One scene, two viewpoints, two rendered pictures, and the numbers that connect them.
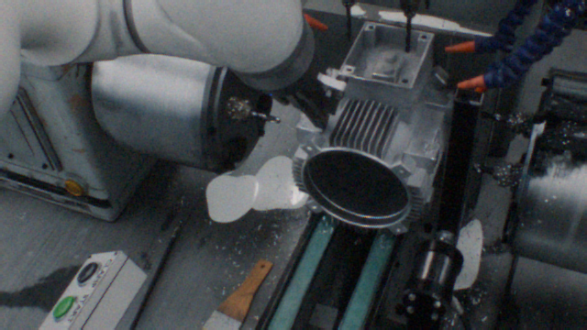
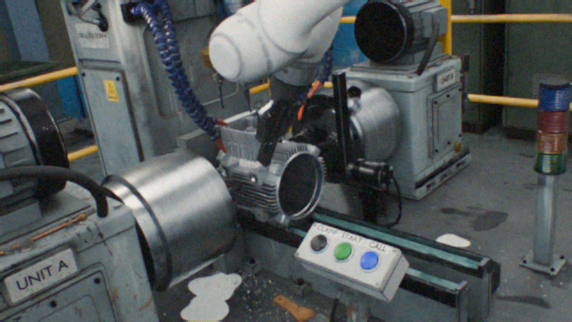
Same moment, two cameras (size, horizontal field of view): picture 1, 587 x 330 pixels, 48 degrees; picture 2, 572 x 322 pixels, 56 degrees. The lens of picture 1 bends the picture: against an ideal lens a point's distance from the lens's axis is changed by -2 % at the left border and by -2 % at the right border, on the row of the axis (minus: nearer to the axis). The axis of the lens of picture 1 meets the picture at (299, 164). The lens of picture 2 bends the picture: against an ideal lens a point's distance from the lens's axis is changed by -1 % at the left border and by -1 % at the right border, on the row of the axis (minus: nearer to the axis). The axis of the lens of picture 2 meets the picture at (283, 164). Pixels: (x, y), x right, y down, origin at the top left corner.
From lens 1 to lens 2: 1.05 m
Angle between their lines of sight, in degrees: 61
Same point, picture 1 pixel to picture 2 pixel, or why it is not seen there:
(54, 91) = (131, 240)
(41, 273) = not seen: outside the picture
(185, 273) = not seen: outside the picture
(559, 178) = (359, 110)
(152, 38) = (315, 31)
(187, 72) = (200, 171)
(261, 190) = (213, 293)
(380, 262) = (332, 218)
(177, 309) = not seen: outside the picture
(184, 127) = (222, 204)
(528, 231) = (367, 140)
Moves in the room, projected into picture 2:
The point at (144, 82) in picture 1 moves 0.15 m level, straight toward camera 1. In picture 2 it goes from (181, 194) to (261, 186)
